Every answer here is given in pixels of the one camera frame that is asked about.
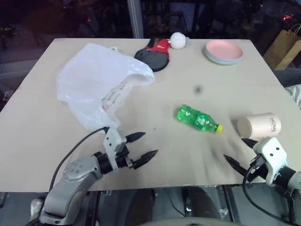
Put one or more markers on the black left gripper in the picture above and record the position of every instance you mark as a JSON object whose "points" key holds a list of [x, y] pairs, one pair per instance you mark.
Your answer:
{"points": [[121, 157]]}

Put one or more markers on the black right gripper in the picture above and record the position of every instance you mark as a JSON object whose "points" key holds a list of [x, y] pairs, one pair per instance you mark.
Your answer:
{"points": [[256, 168]]}

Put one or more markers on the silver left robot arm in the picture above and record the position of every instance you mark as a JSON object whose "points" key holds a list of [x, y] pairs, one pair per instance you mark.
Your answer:
{"points": [[77, 171]]}

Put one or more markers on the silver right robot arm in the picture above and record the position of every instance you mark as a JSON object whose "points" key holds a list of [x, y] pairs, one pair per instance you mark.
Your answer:
{"points": [[285, 177]]}

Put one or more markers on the beige cylindrical HOME container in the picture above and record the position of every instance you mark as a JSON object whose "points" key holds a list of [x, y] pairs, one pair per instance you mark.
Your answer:
{"points": [[256, 126]]}

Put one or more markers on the green plastic bottle yellow cap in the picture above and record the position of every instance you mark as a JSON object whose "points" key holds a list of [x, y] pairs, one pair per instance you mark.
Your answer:
{"points": [[195, 117]]}

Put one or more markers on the white cloth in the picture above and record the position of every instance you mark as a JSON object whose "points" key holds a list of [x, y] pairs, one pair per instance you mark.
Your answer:
{"points": [[295, 95]]}

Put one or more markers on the white translucent plastic bag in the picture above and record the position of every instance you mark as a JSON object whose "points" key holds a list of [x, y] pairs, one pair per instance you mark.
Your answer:
{"points": [[89, 75]]}

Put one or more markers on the red black paddle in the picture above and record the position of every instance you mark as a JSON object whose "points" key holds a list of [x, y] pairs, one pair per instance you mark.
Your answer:
{"points": [[150, 57]]}

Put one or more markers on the light green plate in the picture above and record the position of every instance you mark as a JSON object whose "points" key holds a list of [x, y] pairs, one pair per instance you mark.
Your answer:
{"points": [[223, 63]]}

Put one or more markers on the light blue plate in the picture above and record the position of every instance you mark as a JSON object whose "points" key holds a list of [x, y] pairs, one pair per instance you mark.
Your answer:
{"points": [[210, 56]]}

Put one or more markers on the pink plate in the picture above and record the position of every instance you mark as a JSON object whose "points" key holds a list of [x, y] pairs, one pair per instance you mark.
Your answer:
{"points": [[223, 48]]}

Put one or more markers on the white crumpled round ball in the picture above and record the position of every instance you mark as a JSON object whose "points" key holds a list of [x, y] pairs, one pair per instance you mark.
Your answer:
{"points": [[177, 41]]}

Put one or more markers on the brown paper bag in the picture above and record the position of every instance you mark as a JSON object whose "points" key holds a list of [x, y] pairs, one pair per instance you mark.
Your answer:
{"points": [[284, 47]]}

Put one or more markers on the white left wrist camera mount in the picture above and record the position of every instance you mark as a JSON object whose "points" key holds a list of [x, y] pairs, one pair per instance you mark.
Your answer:
{"points": [[112, 143]]}

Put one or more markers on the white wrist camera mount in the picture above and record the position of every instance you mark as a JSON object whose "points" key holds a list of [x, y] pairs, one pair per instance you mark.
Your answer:
{"points": [[112, 143], [272, 150]]}

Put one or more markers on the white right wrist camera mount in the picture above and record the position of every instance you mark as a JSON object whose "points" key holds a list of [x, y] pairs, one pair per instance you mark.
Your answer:
{"points": [[272, 150]]}

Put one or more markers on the grey vertical post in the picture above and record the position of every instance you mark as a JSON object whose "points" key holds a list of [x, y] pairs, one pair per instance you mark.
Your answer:
{"points": [[136, 18]]}

